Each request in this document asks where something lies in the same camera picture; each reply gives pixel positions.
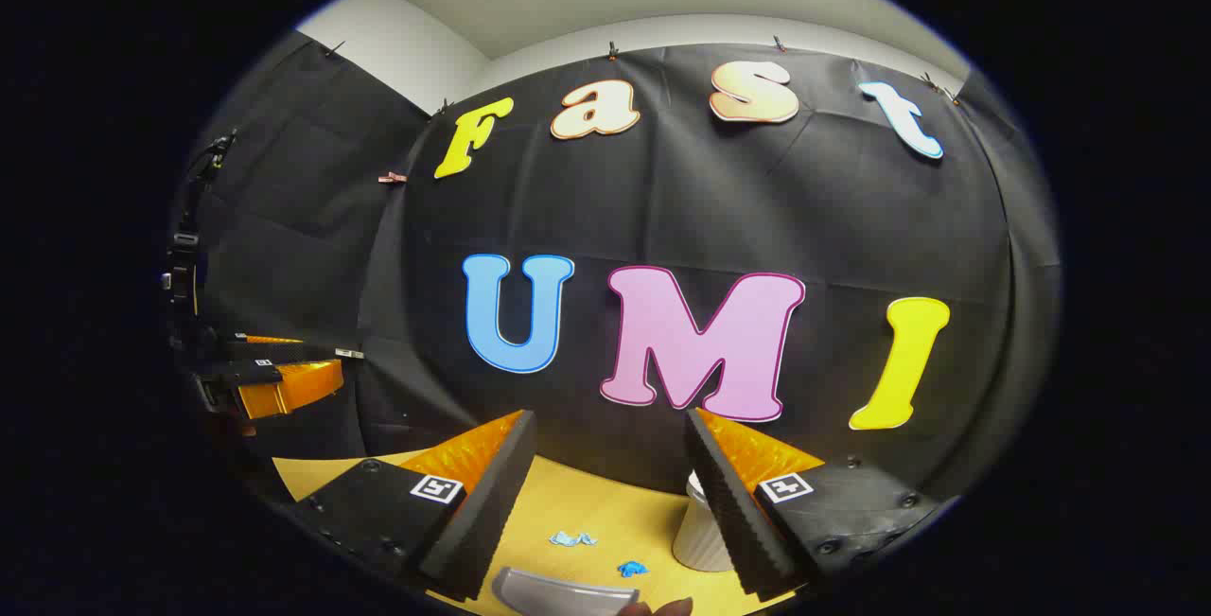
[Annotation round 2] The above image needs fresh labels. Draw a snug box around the black backdrop cloth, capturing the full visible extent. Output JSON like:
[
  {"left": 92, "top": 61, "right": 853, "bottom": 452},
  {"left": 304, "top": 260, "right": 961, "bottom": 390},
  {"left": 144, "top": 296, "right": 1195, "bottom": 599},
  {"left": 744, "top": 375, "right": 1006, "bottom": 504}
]
[{"left": 170, "top": 29, "right": 1061, "bottom": 503}]

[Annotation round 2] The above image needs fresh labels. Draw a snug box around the white ribbed garbage bin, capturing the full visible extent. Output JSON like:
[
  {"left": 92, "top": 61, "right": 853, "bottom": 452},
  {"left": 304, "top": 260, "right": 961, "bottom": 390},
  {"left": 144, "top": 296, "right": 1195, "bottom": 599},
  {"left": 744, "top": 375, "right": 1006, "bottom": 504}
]
[{"left": 672, "top": 469, "right": 734, "bottom": 572}]

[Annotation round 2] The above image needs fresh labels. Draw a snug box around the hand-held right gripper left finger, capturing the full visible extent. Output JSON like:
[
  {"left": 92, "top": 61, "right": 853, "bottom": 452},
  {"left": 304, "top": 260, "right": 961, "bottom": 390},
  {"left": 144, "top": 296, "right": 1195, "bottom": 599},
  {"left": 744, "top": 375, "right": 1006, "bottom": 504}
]
[{"left": 284, "top": 408, "right": 538, "bottom": 603}]

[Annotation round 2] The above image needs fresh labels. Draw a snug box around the yellow wooden desktop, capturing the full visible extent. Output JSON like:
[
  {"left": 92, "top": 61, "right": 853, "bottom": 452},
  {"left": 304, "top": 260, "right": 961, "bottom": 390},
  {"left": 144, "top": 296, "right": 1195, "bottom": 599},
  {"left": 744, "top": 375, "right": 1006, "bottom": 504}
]
[{"left": 270, "top": 450, "right": 805, "bottom": 616}]

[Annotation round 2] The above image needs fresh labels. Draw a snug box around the grey plastic dustpan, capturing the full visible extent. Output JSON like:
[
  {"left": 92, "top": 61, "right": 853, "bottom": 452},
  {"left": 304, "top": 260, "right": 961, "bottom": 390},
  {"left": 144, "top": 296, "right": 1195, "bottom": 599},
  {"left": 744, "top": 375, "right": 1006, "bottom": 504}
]
[{"left": 492, "top": 567, "right": 641, "bottom": 616}]

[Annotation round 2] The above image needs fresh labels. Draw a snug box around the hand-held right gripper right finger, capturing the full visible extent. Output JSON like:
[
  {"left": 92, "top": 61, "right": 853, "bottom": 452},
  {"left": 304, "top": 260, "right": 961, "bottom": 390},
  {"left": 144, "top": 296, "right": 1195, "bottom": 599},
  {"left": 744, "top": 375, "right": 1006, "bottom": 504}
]
[{"left": 685, "top": 408, "right": 942, "bottom": 603}]

